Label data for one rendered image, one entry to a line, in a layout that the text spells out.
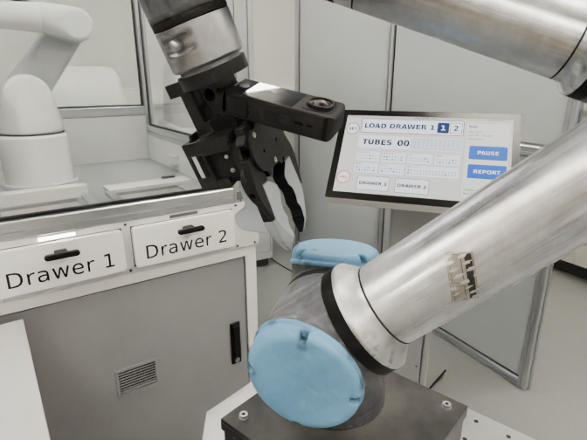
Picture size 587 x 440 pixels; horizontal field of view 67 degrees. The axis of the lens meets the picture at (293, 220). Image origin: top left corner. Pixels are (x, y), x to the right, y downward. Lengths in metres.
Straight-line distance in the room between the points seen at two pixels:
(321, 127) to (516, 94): 1.68
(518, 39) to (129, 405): 1.32
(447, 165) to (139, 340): 1.00
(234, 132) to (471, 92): 1.80
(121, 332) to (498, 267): 1.11
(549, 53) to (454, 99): 1.74
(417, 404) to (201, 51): 0.53
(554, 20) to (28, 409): 0.92
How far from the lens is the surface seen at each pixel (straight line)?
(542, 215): 0.39
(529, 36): 0.51
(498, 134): 1.40
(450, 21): 0.51
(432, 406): 0.70
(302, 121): 0.42
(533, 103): 2.02
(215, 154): 0.48
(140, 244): 1.23
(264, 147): 0.46
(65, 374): 1.37
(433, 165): 1.34
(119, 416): 1.50
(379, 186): 1.32
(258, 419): 0.66
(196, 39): 0.44
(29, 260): 1.19
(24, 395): 0.97
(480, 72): 2.17
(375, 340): 0.42
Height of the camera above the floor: 1.30
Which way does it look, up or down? 18 degrees down
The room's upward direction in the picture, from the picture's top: straight up
